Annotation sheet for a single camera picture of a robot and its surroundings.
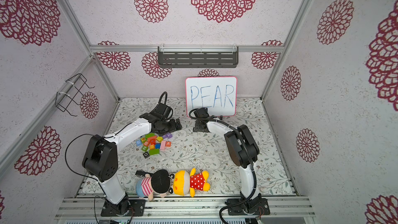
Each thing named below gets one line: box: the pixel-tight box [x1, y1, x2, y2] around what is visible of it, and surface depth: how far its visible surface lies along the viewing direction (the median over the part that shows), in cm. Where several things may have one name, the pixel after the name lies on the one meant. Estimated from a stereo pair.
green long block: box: [148, 148, 161, 156], surface depth 94 cm
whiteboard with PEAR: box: [185, 76, 238, 118], surface depth 105 cm
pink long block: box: [160, 140, 166, 151], surface depth 96 cm
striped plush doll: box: [135, 169, 175, 202], surface depth 76 cm
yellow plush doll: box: [173, 167, 211, 198], surface depth 78 cm
